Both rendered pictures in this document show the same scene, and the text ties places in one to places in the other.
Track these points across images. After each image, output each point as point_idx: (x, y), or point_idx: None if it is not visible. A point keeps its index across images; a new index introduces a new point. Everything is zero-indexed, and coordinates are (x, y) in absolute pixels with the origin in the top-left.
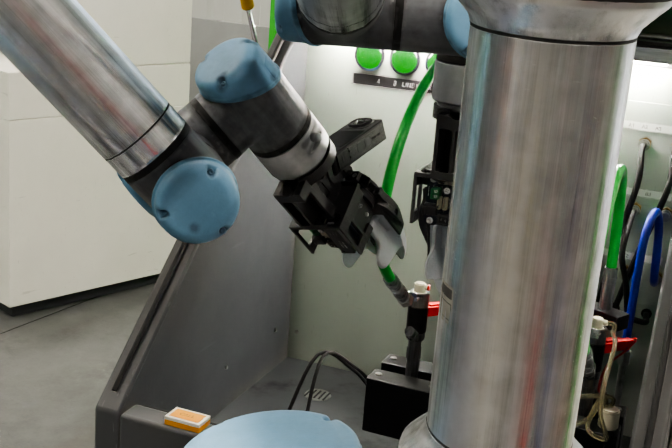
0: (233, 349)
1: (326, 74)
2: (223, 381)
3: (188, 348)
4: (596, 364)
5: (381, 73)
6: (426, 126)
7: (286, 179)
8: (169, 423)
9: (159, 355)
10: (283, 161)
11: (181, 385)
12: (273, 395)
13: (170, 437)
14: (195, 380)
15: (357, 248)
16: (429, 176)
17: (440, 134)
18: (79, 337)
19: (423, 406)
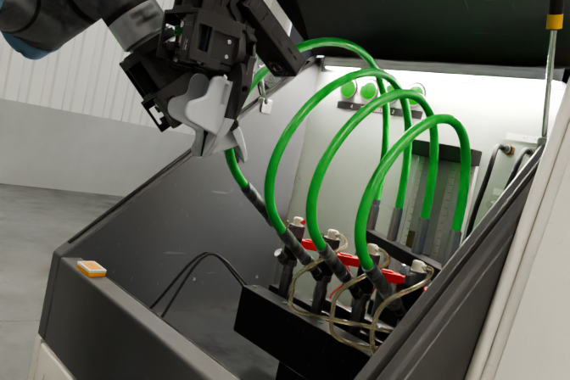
0: (204, 269)
1: (322, 103)
2: (189, 288)
3: (150, 243)
4: (409, 305)
5: (354, 100)
6: (376, 139)
7: (125, 49)
8: (78, 267)
9: (115, 233)
10: (117, 28)
11: (138, 269)
12: (230, 315)
13: (75, 277)
14: (156, 272)
15: (173, 119)
16: (171, 11)
17: None
18: None
19: (271, 316)
